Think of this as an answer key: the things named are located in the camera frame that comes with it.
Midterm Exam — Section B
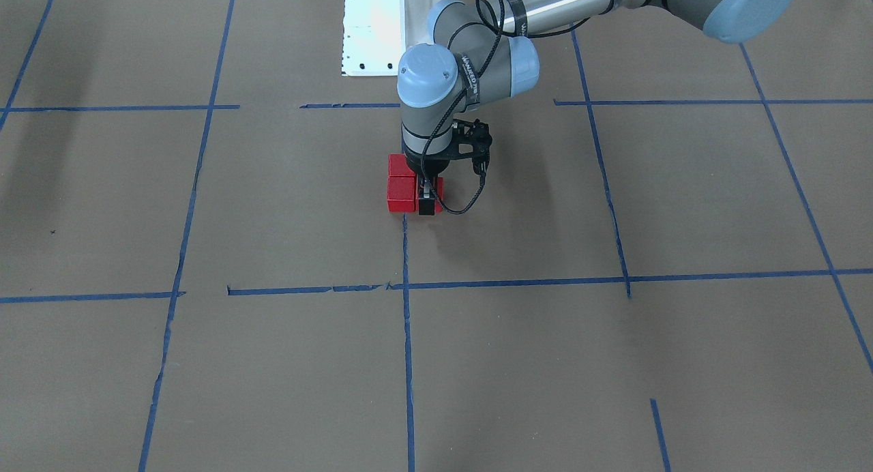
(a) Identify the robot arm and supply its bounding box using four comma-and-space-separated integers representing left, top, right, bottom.
387, 0, 792, 216

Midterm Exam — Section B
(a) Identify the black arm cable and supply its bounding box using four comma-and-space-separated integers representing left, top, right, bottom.
420, 0, 593, 216

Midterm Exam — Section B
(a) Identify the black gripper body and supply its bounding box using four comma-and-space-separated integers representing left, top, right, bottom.
403, 148, 450, 185

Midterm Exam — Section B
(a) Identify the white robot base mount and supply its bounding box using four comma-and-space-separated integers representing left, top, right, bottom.
341, 0, 442, 77

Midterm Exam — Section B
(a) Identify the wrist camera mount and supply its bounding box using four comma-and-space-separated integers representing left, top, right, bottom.
448, 119, 492, 175

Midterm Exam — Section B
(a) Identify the red block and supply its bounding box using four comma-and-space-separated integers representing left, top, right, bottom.
387, 153, 417, 177
415, 176, 443, 214
386, 175, 417, 213

